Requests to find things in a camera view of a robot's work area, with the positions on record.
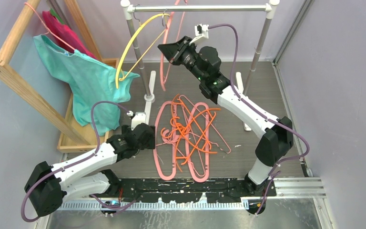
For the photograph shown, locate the magenta garment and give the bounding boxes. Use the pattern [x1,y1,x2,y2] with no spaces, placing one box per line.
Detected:
[42,11,96,59]

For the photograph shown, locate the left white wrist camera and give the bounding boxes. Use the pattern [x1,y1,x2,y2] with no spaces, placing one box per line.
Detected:
[126,111,146,130]

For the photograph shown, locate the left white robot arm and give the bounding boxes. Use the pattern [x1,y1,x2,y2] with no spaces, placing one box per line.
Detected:
[22,123,156,218]

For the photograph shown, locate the teal t-shirt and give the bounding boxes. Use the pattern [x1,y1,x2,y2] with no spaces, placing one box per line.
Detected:
[33,35,140,136]

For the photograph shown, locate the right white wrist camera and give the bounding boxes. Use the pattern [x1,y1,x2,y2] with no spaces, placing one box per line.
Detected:
[190,24,209,45]

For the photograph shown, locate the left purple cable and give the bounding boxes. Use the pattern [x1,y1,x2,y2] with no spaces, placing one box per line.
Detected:
[20,101,134,222]

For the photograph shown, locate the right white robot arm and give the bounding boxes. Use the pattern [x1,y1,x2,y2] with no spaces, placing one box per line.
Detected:
[157,36,294,196]

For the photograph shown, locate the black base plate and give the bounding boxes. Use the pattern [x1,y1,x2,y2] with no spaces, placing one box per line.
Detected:
[91,178,276,214]

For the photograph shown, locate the pink metal-hook hanger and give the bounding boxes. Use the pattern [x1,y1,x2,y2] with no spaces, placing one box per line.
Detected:
[159,11,185,92]

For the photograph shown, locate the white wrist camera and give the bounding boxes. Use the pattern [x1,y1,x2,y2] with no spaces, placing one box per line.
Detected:
[190,24,209,45]
[126,111,146,130]

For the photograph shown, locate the thin pink wire hanger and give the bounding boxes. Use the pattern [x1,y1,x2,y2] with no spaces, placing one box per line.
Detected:
[24,2,75,51]

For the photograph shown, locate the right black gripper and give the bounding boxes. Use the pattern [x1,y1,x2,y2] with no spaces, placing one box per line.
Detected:
[158,36,205,83]

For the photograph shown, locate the orange plastic hanger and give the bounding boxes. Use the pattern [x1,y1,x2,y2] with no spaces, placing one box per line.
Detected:
[160,94,221,178]

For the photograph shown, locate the yellow hanger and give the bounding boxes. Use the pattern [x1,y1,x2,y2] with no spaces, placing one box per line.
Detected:
[115,13,171,89]

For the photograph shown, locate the wooden clothes rack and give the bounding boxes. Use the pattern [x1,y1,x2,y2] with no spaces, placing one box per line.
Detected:
[0,0,122,154]

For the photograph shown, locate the white metal clothes rack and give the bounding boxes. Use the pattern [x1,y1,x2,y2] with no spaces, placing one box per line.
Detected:
[120,0,281,132]

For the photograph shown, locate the thick pink hanger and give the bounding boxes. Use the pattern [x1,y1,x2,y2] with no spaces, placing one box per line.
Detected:
[181,102,214,182]
[153,100,178,181]

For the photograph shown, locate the left thick pink hanger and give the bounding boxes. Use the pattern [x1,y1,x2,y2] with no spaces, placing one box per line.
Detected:
[153,100,178,181]

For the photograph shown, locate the right thick pink hanger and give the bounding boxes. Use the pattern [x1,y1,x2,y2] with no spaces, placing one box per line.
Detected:
[181,102,214,182]

